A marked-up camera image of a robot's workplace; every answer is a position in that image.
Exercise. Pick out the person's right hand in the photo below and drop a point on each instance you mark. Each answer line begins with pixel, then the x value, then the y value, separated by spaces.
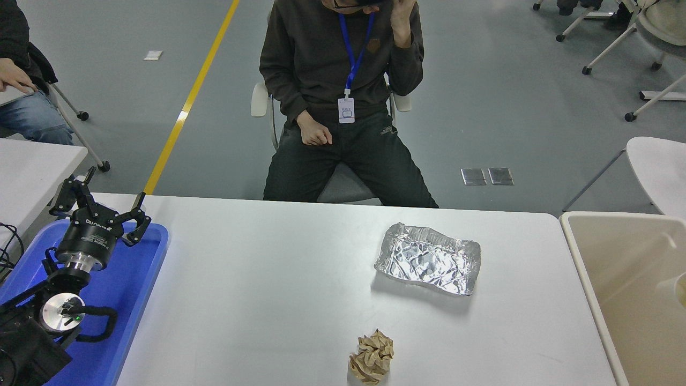
pixel 315 135

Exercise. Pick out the white paper cup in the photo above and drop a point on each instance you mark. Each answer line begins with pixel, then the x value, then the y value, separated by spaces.
pixel 679 292

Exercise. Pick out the large pale plastic bin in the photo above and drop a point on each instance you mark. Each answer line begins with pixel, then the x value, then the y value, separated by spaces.
pixel 616 279

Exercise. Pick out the white badge card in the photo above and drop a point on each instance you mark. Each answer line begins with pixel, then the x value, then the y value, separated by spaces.
pixel 347 111

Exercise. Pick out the silver foil tray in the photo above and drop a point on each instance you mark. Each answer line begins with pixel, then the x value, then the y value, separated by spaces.
pixel 429 260

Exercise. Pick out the white chair beige seat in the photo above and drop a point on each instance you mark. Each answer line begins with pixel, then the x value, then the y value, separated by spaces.
pixel 664 21

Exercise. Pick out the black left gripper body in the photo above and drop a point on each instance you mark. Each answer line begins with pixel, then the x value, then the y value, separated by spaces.
pixel 88 236

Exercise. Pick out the silver floor socket plate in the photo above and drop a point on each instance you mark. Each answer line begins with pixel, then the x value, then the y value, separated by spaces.
pixel 474 176
pixel 500 176

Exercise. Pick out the crumpled tan paper ball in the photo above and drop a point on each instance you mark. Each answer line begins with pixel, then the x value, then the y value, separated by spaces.
pixel 372 356

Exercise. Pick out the white paper scrap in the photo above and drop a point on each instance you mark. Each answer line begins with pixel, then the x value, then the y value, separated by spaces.
pixel 153 54

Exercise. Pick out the white round-seat chair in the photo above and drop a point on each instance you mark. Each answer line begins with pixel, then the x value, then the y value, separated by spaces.
pixel 659 171

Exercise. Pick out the person's left hand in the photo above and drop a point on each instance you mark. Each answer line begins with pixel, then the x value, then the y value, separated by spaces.
pixel 403 21
pixel 15 75

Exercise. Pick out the white side table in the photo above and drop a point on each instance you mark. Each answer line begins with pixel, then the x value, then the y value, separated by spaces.
pixel 32 171

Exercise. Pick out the white chair base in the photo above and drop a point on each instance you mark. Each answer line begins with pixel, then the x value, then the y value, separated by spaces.
pixel 560 38

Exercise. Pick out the blue plastic tray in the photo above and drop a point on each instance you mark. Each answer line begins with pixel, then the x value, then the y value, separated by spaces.
pixel 128 279

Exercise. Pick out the white grey office chair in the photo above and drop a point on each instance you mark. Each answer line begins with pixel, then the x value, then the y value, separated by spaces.
pixel 343 185

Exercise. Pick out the white chair legs with wheel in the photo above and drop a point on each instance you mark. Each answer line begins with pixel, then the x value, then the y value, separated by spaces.
pixel 664 95

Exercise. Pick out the person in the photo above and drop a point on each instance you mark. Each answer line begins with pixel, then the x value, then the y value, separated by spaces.
pixel 305 59
pixel 32 120

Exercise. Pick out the grey wheeled chair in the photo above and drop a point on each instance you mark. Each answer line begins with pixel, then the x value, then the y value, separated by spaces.
pixel 103 166

